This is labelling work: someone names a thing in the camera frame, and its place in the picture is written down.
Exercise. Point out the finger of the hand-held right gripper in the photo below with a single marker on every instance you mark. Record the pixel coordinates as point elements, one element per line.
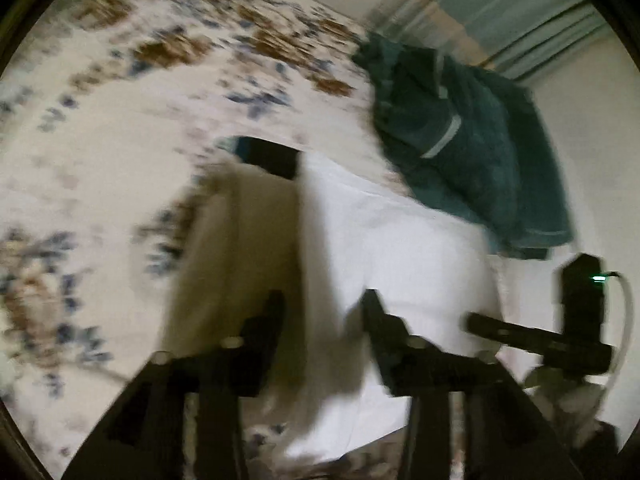
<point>505,332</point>

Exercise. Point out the green striped curtain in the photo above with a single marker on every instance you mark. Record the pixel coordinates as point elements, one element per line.
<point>500,5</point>

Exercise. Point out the dark green blanket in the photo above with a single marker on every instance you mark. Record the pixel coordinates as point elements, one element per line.
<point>475,160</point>

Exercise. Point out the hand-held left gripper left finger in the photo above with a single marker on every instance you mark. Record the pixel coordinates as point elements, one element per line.
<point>260,345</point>

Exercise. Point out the floral bedspread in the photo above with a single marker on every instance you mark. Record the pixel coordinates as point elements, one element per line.
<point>100,135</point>

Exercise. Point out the beige folded shirt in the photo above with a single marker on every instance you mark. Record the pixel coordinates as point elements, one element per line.
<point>235,240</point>

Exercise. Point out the black folded clothes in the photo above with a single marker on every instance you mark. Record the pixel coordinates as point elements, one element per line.
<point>272,157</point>

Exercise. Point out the white t-shirt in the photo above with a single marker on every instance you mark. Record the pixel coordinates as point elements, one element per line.
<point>400,240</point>

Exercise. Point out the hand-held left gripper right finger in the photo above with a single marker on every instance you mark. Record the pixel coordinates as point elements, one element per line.
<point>387,340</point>

